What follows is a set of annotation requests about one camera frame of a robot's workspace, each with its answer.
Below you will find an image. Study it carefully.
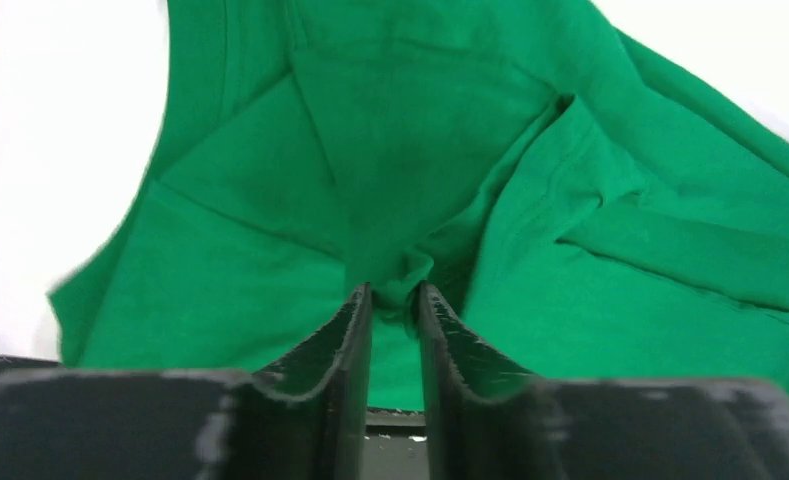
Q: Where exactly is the green t-shirt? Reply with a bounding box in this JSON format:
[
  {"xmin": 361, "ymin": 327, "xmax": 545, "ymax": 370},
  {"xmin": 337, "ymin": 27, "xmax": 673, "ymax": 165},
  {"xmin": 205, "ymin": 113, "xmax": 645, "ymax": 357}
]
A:
[{"xmin": 51, "ymin": 1, "xmax": 789, "ymax": 410}]

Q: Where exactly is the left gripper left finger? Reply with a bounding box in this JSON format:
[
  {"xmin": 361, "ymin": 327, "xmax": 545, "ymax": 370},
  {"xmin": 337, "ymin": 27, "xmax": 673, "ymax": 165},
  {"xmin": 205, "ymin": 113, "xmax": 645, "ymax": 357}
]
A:
[{"xmin": 0, "ymin": 284, "xmax": 372, "ymax": 479}]

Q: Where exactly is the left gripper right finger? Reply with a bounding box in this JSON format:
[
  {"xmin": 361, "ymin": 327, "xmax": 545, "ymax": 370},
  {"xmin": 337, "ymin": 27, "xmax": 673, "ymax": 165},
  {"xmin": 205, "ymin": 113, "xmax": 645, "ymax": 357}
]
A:
[{"xmin": 417, "ymin": 283, "xmax": 789, "ymax": 479}]

